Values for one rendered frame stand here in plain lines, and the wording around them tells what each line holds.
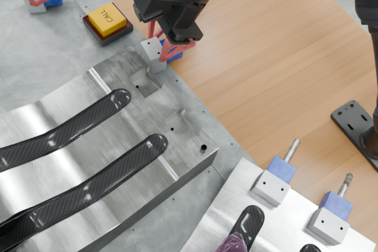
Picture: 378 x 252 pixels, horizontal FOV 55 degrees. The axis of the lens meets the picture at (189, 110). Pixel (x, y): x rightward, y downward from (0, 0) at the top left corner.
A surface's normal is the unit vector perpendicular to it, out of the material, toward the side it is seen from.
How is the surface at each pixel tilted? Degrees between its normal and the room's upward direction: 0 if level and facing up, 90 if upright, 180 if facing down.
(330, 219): 0
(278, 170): 0
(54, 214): 28
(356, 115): 0
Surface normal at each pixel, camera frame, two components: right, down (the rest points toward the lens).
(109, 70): 0.08, -0.43
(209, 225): 0.31, -0.70
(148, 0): -0.72, 0.13
